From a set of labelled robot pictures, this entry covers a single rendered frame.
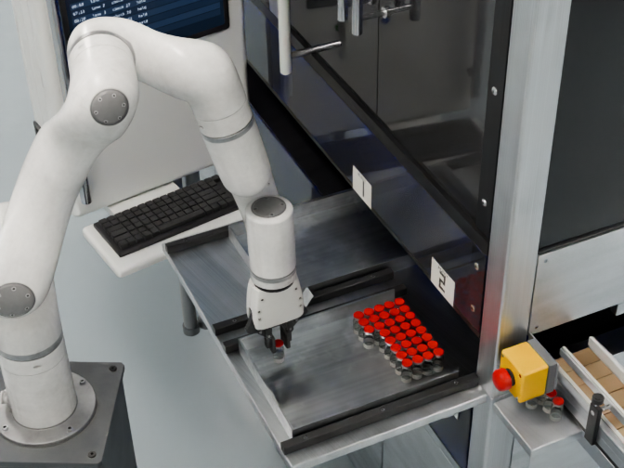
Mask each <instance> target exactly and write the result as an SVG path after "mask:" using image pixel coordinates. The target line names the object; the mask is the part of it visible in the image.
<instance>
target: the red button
mask: <svg viewBox="0 0 624 468"><path fill-rule="evenodd" d="M492 381H493V383H494V385H495V387H496V388H497V389H498V390H499V391H502V392H504V391H507V390H510V389H511V388H512V379H511V376H510V374H509V372H508V371H507V370H506V369H504V368H500V369H497V370H494V372H493V373H492Z"/></svg>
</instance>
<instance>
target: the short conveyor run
mask: <svg viewBox="0 0 624 468"><path fill-rule="evenodd" d="M588 345H589V347H588V348H585V349H582V350H580V351H578V352H575V353H571V352H570V351H569V350H568V349H567V348H566V347H565V346H563V347H561V348H560V353H559V355H560V356H561V357H560V358H558V359H556V362H557V363H558V364H559V370H558V375H557V382H556V387H555V389H554V390H556V392H557V395H556V396H557V397H561V398H562V399H563V400H564V410H565V411H566V412H567V413H568V415H569V416H570V417H571V418H572V419H573V420H574V421H575V423H576V424H577V425H578V426H579V427H580V429H581V430H582V435H581V438H579V439H577V441H578V442H579V443H580V445H581V446H582V447H583V448H584V449H585V450H586V451H587V452H588V453H589V455H590V456H591V457H592V458H593V460H594V461H595V462H596V463H597V464H598V465H599V467H600V468H624V368H623V367H622V366H621V365H620V364H619V363H618V361H617V360H616V359H615V358H614V357H613V356H612V355H611V354H610V353H609V352H608V351H607V350H606V349H605V348H604V347H603V346H602V345H601V344H600V343H599V341H598V340H597V339H596V338H595V337H594V336H590V338H589V342H588Z"/></svg>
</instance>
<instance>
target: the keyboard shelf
mask: <svg viewBox="0 0 624 468"><path fill-rule="evenodd" d="M177 189H179V187H178V186H177V185H176V184H175V183H174V182H173V181H171V182H169V183H166V184H163V185H161V186H159V187H157V188H152V189H150V190H147V191H145V192H142V193H140V194H137V195H135V196H133V197H130V198H128V199H125V200H122V201H118V202H116V203H114V204H111V205H109V206H106V207H104V209H105V210H106V211H107V212H108V213H109V214H110V215H115V214H117V213H120V212H122V211H124V210H126V209H129V210H130V208H132V207H134V206H138V205H139V204H141V203H145V202H148V201H150V200H153V199H155V198H158V197H159V198H160V196H162V195H165V194H166V195H167V193H170V192H172V191H173V192H175V190H177ZM241 220H243V219H242V217H241V212H240V210H237V211H234V212H232V213H230V214H226V215H223V216H221V217H218V218H216V219H214V220H212V221H209V222H207V223H205V224H202V225H200V226H197V227H194V228H192V229H189V230H187V231H185V232H182V233H180V234H177V235H175V236H173V237H171V238H168V239H166V240H162V241H160V242H157V243H155V244H152V245H151V246H148V247H146V248H143V249H141V250H139V251H136V252H134V253H130V254H128V255H126V256H123V257H119V255H118V254H117V253H116V252H114V251H113V249H112V248H111V247H110V246H109V244H108V243H107V242H106V241H105V240H104V239H103V238H102V237H101V235H100V234H99V233H98V232H97V231H96V229H95V228H94V226H93V225H94V224H92V225H89V226H87V227H84V228H83V236H84V237H85V239H86V240H87V241H88V242H89V243H90V244H91V246H92V247H93V248H94V249H95V250H96V252H97V253H98V254H99V255H100V257H101V258H102V259H103V260H104V261H105V262H106V264H107V265H108V266H109V267H110V269H111V270H112V271H113V272H114V273H115V274H116V276H117V277H120V278H122V277H125V276H127V275H130V274H132V273H135V272H137V271H138V270H141V269H143V268H146V267H149V266H152V265H154V264H157V263H159V262H161V261H163V260H165V259H167V257H166V256H165V254H164V252H163V247H162V244H163V243H164V242H168V241H173V240H176V239H179V238H183V237H186V236H189V235H192V234H196V233H199V232H202V231H205V230H208V229H212V228H218V227H221V226H224V225H227V224H230V223H234V222H237V221H241Z"/></svg>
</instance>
